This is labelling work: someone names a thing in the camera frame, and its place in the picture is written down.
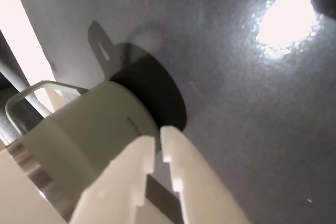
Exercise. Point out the pale green steel cup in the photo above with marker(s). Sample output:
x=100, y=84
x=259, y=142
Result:
x=76, y=134

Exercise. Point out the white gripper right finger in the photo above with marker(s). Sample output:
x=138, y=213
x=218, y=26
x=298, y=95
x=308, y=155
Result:
x=199, y=182

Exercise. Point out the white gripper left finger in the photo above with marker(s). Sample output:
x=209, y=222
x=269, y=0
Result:
x=110, y=187

